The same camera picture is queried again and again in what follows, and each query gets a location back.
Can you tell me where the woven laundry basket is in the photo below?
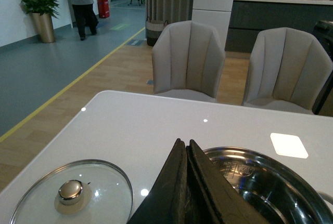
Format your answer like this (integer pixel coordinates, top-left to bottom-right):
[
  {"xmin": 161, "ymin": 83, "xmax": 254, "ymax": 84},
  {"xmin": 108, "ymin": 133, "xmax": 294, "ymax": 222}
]
[{"xmin": 145, "ymin": 16, "xmax": 169, "ymax": 46}]

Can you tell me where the glass pot lid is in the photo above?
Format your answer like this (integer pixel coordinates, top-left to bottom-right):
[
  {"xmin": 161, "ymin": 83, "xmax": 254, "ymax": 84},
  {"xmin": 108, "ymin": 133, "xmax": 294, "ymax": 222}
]
[{"xmin": 10, "ymin": 159, "xmax": 134, "ymax": 223}]

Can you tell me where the red bin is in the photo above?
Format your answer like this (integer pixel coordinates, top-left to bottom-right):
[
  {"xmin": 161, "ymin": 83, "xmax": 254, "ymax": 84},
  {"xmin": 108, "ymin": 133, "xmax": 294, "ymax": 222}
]
[{"xmin": 97, "ymin": 0, "xmax": 110, "ymax": 18}]

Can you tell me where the black washing machine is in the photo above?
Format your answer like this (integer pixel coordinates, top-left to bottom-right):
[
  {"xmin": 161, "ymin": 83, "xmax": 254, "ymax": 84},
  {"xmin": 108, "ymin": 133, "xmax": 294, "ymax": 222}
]
[{"xmin": 312, "ymin": 20, "xmax": 332, "ymax": 117}]

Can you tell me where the right beige upholstered chair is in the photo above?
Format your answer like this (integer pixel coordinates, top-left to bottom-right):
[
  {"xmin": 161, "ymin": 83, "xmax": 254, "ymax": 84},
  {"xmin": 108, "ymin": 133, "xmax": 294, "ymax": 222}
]
[{"xmin": 242, "ymin": 28, "xmax": 322, "ymax": 114}]

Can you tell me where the white electric cooking pot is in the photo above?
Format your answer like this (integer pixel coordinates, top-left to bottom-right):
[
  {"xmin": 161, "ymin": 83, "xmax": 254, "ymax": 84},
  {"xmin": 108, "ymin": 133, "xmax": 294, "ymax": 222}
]
[{"xmin": 204, "ymin": 147, "xmax": 332, "ymax": 223}]

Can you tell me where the dark kitchen counter cabinet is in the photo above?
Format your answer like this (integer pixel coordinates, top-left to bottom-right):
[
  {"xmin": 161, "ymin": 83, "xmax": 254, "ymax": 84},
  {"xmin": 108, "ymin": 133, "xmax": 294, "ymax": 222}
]
[{"xmin": 225, "ymin": 0, "xmax": 332, "ymax": 53}]

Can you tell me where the beige upholstered chair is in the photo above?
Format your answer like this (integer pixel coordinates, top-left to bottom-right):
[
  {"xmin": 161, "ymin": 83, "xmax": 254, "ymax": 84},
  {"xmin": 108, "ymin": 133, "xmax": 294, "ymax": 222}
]
[
  {"xmin": 152, "ymin": 20, "xmax": 225, "ymax": 102},
  {"xmin": 242, "ymin": 28, "xmax": 322, "ymax": 114}
]

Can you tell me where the left beige upholstered chair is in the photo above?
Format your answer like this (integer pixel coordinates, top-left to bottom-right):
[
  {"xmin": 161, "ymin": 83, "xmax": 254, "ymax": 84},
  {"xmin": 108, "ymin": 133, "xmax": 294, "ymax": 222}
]
[{"xmin": 152, "ymin": 20, "xmax": 225, "ymax": 102}]

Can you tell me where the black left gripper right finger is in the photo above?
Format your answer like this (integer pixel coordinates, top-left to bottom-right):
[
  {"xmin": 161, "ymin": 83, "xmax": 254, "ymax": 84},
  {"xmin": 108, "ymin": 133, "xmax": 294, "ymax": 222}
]
[{"xmin": 186, "ymin": 140, "xmax": 268, "ymax": 223}]

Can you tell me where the green potted plant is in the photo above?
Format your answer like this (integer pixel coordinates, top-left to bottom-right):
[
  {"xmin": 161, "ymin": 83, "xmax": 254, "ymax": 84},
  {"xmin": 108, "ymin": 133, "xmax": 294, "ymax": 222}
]
[{"xmin": 21, "ymin": 0, "xmax": 59, "ymax": 18}]

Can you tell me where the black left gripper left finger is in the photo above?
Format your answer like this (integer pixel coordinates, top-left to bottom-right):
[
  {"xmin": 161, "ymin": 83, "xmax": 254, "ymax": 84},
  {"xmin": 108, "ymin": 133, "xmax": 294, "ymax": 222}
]
[{"xmin": 128, "ymin": 139, "xmax": 187, "ymax": 223}]

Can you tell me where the white pillar cabinet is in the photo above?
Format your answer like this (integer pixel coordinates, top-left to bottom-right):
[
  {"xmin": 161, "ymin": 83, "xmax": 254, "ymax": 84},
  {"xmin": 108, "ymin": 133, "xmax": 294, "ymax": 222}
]
[{"xmin": 191, "ymin": 0, "xmax": 233, "ymax": 46}]

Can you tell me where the person in grey jacket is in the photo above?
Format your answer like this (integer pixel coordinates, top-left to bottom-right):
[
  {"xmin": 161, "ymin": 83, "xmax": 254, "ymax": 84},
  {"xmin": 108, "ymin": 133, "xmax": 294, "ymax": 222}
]
[{"xmin": 71, "ymin": 0, "xmax": 98, "ymax": 41}]

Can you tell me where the gold plant pot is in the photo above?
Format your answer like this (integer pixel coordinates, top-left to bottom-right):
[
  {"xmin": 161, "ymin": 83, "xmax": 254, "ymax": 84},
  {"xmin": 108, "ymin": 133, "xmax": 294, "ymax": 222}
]
[{"xmin": 31, "ymin": 13, "xmax": 55, "ymax": 43}]

